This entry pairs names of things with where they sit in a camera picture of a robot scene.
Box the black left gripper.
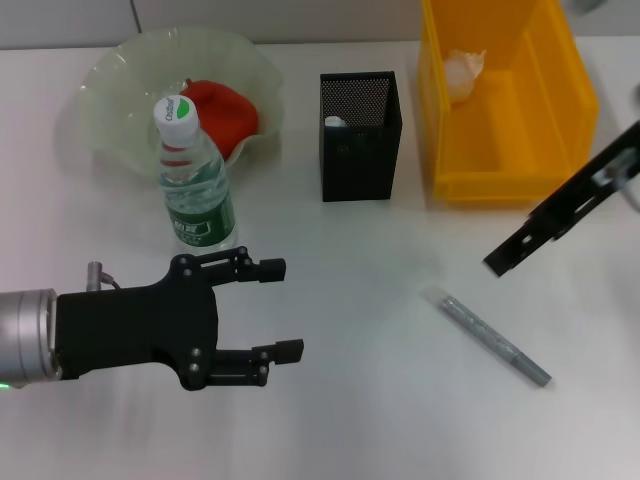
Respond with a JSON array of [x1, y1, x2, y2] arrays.
[[54, 244, 305, 393]]

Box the black mesh pen holder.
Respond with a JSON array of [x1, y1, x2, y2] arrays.
[[319, 70, 404, 203]]

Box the right wrist connector cable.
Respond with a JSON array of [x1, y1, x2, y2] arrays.
[[594, 149, 640, 212]]

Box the wrist connector cable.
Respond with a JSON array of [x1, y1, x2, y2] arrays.
[[85, 260, 124, 292], [594, 149, 640, 212]]

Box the left wrist connector cable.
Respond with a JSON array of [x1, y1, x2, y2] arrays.
[[85, 260, 124, 292]]

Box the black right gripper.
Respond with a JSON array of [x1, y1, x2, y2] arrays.
[[482, 119, 640, 280]]

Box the white paper ball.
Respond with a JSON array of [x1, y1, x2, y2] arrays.
[[443, 47, 489, 105]]

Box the yellow plastic storage bin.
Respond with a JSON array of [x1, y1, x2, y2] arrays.
[[418, 0, 600, 207]]

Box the red-orange mandarin orange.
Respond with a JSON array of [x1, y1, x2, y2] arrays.
[[178, 77, 260, 162]]

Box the pale green glass fruit plate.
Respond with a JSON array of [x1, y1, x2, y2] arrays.
[[77, 27, 285, 179]]

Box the clear pen with grey end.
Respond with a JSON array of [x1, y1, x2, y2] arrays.
[[426, 285, 553, 389]]

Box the clear water bottle green label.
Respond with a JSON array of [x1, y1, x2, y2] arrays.
[[152, 95, 239, 260]]

